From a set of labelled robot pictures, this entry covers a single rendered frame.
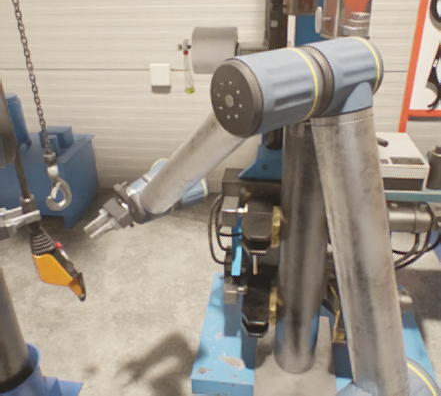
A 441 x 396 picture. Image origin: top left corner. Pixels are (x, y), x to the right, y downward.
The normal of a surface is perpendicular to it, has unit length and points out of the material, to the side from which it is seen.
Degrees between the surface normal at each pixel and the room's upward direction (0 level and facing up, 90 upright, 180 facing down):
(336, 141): 83
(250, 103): 89
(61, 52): 90
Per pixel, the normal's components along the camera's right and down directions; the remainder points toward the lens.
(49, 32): -0.14, 0.44
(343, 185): -0.43, 0.28
